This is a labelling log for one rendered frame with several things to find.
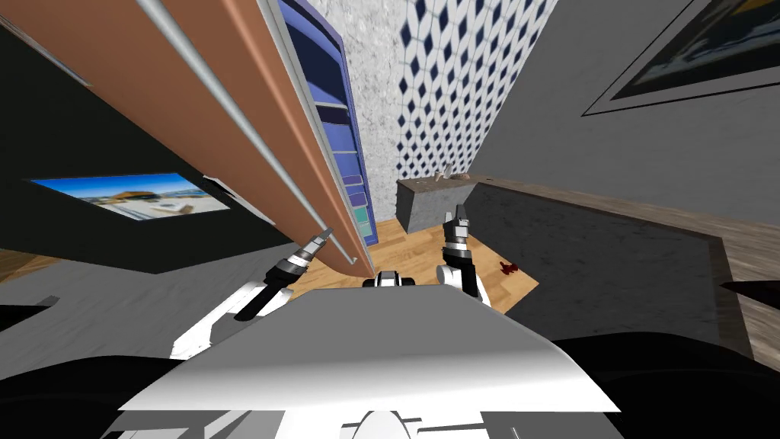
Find blue sky landscape picture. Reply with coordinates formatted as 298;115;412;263
30;173;232;223

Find blue shelf cupboard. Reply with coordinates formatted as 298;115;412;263
277;0;380;248

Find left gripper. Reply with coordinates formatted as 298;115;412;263
295;228;334;263

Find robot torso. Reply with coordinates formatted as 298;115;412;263
118;271;622;439

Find grey bar handle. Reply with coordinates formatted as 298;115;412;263
135;0;358;266

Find brown cupboard door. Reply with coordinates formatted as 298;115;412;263
0;0;377;280

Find dark framed picture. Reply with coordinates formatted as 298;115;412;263
581;0;780;117

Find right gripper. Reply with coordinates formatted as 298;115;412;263
442;203;472;245

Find grey counter with wooden top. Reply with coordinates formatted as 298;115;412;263
395;163;780;374

